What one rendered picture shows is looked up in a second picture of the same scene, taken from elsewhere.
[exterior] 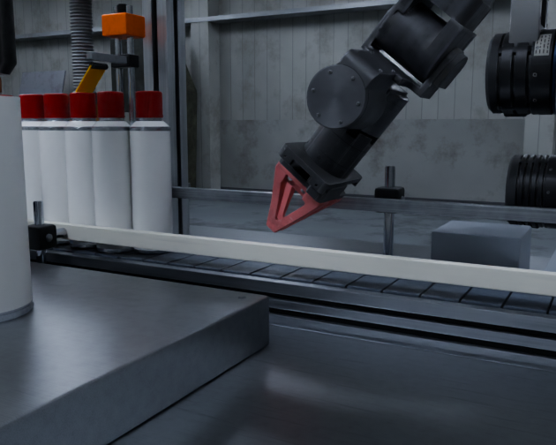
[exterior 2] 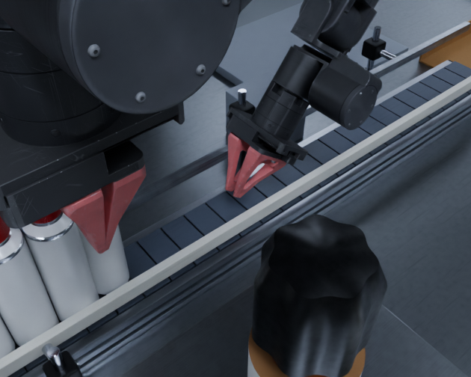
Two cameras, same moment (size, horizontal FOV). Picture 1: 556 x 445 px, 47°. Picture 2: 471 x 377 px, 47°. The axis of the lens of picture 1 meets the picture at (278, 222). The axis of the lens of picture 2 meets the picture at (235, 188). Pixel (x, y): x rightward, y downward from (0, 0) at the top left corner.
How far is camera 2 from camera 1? 80 cm
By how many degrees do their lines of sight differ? 68
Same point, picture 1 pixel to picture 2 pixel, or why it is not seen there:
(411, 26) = (350, 20)
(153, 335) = (386, 328)
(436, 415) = (431, 235)
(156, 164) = not seen: hidden behind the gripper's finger
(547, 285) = (392, 134)
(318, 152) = (287, 132)
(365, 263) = (317, 179)
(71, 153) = (16, 280)
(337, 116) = (359, 119)
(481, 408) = (427, 216)
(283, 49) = not seen: outside the picture
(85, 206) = (45, 307)
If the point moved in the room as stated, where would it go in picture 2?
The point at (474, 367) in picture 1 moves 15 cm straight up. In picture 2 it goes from (377, 193) to (396, 117)
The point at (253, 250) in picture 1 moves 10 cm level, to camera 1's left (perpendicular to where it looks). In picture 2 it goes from (247, 221) to (217, 278)
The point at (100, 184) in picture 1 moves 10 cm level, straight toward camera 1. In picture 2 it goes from (75, 278) to (167, 288)
